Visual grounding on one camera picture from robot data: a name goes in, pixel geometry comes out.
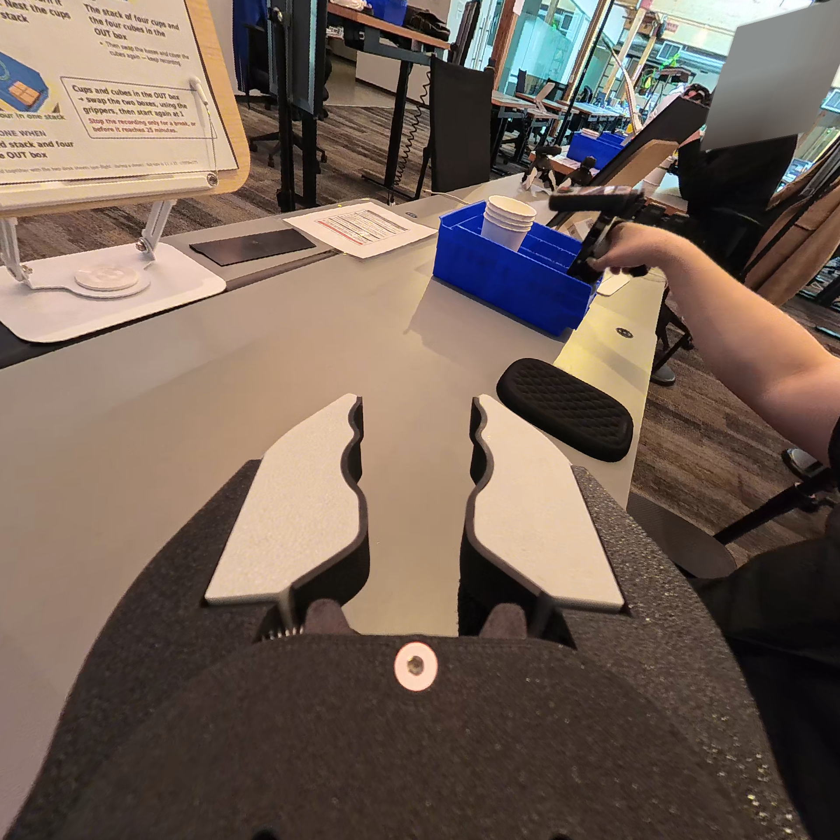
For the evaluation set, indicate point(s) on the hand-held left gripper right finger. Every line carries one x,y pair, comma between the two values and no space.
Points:
544,525

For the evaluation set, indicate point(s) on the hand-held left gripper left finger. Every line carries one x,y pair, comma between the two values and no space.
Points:
289,518

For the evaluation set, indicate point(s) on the blue plastic bin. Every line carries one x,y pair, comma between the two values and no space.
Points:
594,148
505,289

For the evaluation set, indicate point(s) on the person's right forearm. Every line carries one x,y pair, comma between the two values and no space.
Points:
754,341

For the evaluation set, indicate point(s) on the person's right hand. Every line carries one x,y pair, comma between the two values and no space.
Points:
643,246

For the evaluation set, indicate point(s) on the white paper sheet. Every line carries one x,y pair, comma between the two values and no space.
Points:
615,283

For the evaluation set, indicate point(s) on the black wrist rest pad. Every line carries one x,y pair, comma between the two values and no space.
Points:
564,410

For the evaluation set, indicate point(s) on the black office chair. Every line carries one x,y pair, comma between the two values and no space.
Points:
257,65
682,538

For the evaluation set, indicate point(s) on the black chair back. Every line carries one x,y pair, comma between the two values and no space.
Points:
459,131

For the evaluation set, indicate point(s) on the black metal stand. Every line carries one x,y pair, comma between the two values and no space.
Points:
673,328

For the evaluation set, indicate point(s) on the tan coat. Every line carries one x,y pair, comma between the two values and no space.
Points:
807,243

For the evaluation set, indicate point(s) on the paper sheet in plastic sleeve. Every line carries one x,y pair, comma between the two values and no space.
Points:
361,229

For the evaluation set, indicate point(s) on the instruction sheet on stand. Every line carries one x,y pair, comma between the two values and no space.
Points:
170,289

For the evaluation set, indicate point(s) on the black flat strip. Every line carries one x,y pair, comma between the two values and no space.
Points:
253,247

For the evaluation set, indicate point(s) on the wooden desk with black legs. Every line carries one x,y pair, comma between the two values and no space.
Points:
367,23

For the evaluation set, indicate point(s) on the dark panel on black stand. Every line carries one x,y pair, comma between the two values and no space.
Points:
295,65

